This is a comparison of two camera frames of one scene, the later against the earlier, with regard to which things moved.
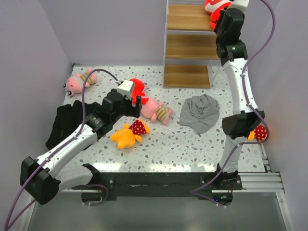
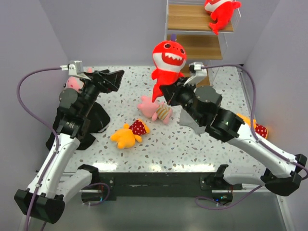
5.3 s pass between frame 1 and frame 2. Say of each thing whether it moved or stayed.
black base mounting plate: stayed
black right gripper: moved
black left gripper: moved
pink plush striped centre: stayed
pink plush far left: stayed
